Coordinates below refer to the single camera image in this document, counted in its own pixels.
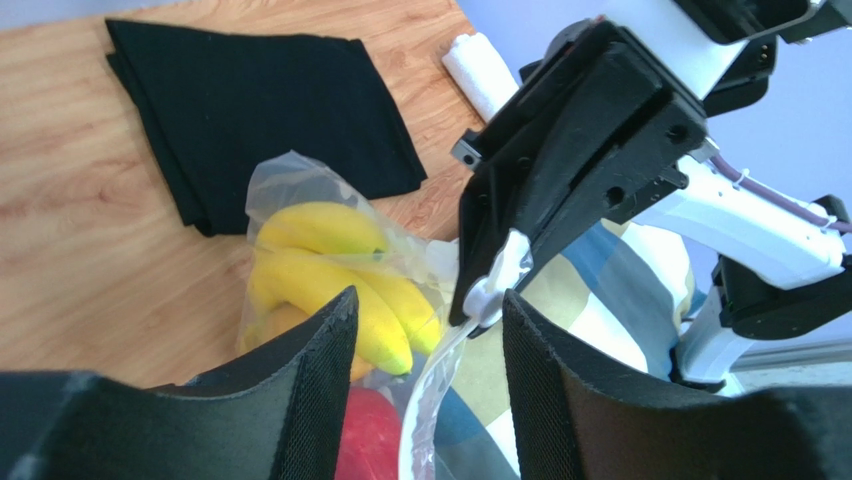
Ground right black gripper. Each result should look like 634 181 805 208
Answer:
449 18 706 326

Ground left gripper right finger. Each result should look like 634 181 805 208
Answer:
502 291 851 479

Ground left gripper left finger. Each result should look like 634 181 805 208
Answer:
1 287 358 479

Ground clear zip top bag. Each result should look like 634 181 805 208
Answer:
236 149 537 480

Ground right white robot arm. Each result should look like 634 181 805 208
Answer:
449 1 851 392

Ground red fake fruit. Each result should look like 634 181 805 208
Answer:
334 387 402 480

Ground yellow fake bananas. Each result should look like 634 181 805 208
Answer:
238 201 444 381

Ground plaid checkered pillow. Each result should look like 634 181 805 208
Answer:
435 220 704 479

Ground white rolled towel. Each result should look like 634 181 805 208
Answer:
442 32 519 123

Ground black folded cloth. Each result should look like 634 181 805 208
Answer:
105 19 427 237

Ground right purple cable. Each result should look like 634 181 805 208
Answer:
708 154 852 236

